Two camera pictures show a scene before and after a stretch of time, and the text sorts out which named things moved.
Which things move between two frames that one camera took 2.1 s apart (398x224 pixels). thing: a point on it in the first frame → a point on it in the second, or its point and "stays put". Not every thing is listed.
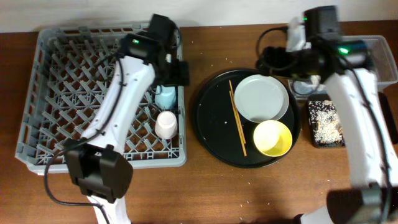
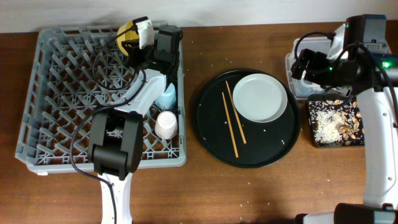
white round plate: (261, 98) stays put
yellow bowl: (272, 138) → (126, 32)
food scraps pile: (328, 127) stays put
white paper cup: (166, 125) stays put
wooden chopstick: (237, 124) → (229, 124)
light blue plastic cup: (165, 97) stays put
